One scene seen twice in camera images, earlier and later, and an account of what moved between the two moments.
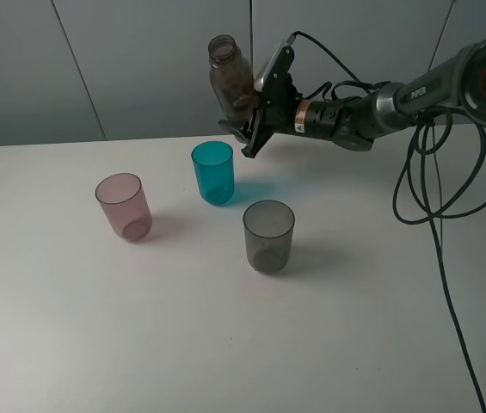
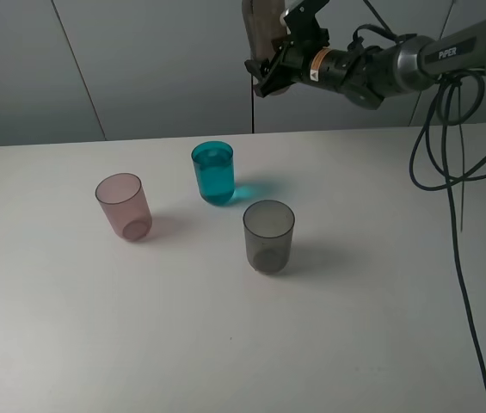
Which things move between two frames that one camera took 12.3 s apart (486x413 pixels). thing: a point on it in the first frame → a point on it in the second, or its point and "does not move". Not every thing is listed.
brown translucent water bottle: [232, 77] → [263, 24]
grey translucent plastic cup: [269, 227] does not move
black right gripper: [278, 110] → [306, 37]
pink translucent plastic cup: [123, 197] does not move
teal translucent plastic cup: [214, 166] does not move
